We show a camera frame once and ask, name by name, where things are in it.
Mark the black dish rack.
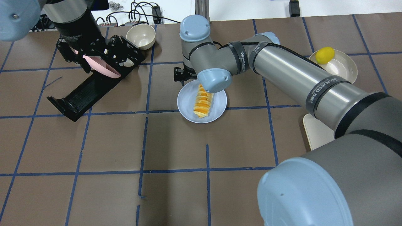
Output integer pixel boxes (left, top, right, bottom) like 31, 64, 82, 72
47, 49, 145, 122

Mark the black cable bundle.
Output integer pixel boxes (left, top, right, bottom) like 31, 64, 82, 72
96, 2, 182, 27

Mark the black adapter on table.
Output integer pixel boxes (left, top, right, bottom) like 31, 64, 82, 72
288, 0, 301, 18

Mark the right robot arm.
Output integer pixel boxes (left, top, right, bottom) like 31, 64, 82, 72
175, 15, 402, 226

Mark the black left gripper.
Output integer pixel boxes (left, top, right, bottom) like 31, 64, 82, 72
56, 14, 139, 68

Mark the cream deep bowl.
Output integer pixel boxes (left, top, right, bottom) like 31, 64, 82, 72
125, 24, 156, 50

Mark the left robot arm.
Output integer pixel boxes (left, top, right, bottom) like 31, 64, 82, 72
1, 0, 144, 76

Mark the yellow lemon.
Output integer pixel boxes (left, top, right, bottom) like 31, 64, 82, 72
315, 47, 335, 64

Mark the pink plate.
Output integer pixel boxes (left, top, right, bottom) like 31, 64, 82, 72
82, 55, 122, 78

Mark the aluminium frame post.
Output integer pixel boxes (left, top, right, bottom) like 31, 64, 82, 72
195, 0, 210, 22

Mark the orange striped bread roll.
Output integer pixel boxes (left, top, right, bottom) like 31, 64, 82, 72
193, 83, 214, 118

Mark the white shallow bowl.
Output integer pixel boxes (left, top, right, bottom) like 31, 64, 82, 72
309, 50, 358, 83

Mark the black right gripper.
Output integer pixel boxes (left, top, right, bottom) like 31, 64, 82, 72
174, 66, 197, 86

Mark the white rectangular tray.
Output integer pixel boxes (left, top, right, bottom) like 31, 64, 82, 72
302, 114, 334, 150

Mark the blue plate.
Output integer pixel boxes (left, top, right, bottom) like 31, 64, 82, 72
177, 80, 227, 124

